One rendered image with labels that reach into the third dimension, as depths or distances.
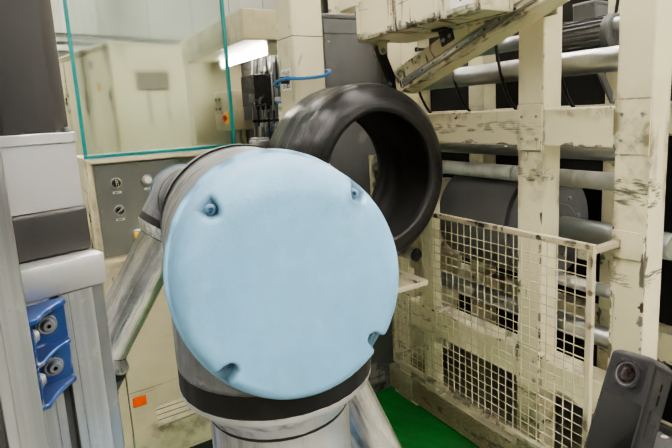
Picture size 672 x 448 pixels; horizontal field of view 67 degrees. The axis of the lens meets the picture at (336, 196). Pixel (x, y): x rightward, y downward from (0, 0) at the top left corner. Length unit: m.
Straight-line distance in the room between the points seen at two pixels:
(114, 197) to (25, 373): 1.50
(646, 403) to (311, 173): 0.38
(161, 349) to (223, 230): 1.90
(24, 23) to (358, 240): 0.43
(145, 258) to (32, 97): 0.50
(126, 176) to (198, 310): 1.77
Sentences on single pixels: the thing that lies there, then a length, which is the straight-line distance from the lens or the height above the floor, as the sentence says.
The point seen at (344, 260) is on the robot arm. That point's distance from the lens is 0.25.
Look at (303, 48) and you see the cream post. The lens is 1.87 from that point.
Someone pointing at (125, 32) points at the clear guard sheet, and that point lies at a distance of 2.00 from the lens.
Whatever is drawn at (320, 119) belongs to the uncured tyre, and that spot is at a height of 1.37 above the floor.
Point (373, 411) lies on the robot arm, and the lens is 0.51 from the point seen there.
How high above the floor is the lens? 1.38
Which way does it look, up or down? 9 degrees down
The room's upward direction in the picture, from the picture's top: 3 degrees counter-clockwise
